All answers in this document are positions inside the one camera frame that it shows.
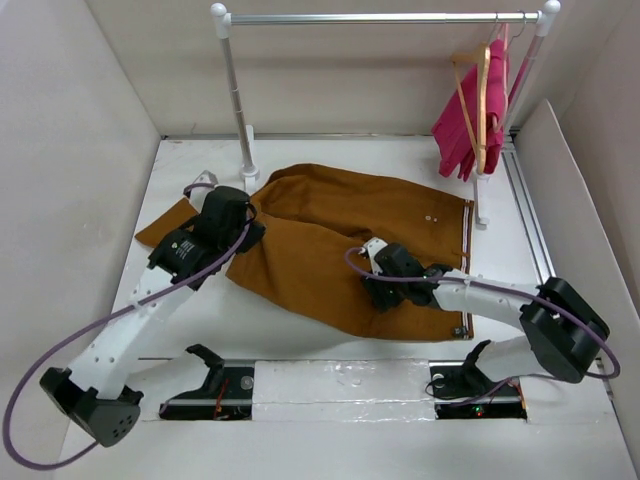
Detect brown trousers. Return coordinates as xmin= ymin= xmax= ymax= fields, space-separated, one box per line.
xmin=134 ymin=163 xmax=475 ymax=344

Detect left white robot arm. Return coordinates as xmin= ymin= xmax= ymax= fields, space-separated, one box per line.
xmin=40 ymin=186 xmax=265 ymax=447

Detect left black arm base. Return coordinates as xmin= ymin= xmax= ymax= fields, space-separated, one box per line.
xmin=158 ymin=344 xmax=256 ymax=421

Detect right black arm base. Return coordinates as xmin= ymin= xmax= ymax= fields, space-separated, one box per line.
xmin=424 ymin=340 xmax=527 ymax=420

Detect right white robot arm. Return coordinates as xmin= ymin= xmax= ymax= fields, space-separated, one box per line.
xmin=356 ymin=238 xmax=610 ymax=394

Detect wooden clothes hanger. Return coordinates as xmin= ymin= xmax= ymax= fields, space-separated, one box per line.
xmin=450 ymin=43 xmax=491 ymax=175

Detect pink clothes hanger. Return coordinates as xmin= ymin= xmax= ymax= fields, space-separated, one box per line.
xmin=492 ymin=10 xmax=526 ymax=132

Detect silver and white clothes rack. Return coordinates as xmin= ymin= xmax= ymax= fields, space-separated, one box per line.
xmin=210 ymin=1 xmax=561 ymax=228

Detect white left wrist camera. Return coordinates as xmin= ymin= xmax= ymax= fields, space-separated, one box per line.
xmin=192 ymin=170 xmax=218 ymax=189

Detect aluminium rail on right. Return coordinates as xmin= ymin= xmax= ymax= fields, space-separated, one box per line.
xmin=502 ymin=133 xmax=555 ymax=283

